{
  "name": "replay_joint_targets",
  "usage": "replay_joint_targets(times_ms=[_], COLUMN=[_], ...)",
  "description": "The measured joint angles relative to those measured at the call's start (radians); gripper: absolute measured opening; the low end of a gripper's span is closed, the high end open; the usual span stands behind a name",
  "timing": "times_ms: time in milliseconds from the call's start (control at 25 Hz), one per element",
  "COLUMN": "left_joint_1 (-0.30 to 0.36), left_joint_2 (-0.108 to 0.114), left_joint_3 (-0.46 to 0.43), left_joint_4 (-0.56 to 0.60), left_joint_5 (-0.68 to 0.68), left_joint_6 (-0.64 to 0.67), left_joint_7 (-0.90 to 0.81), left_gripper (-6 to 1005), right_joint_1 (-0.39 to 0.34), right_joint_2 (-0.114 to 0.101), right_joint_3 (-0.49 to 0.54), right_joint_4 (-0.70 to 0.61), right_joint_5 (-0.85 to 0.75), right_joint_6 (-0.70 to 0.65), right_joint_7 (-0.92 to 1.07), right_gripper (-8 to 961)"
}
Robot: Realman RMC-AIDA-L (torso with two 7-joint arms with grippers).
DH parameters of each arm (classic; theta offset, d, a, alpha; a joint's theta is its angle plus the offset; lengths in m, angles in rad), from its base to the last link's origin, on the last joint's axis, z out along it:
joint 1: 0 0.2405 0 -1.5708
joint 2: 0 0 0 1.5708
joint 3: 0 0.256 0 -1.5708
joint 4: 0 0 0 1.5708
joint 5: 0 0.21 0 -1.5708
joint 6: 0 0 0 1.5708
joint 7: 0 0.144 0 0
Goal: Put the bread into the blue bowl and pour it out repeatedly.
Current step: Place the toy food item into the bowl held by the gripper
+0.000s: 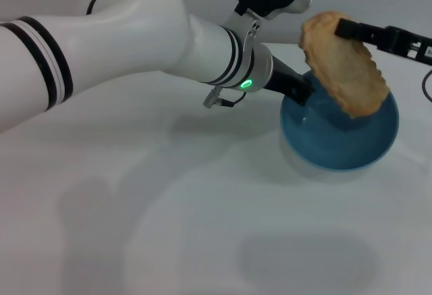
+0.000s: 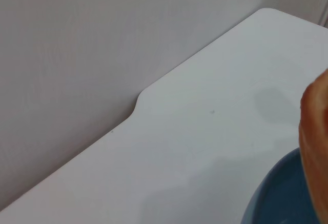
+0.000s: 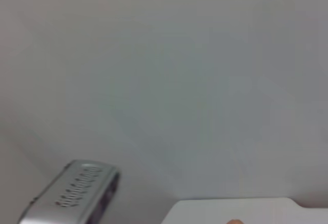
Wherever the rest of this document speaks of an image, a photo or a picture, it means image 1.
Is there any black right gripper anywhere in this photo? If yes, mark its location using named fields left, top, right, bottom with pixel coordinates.
left=334, top=18, right=432, bottom=66

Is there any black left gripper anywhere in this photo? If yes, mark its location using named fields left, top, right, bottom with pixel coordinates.
left=263, top=55, right=317, bottom=107

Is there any blue bowl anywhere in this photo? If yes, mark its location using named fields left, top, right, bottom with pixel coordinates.
left=279, top=70, right=400, bottom=180

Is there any right arm connector cable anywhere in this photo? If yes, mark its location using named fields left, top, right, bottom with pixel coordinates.
left=420, top=68, right=432, bottom=103

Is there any arm connector cable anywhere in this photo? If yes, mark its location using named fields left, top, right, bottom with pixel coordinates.
left=202, top=86, right=248, bottom=109
left=420, top=68, right=432, bottom=103

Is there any left arm connector cable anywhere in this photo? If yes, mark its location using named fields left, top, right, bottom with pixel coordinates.
left=202, top=86, right=248, bottom=109

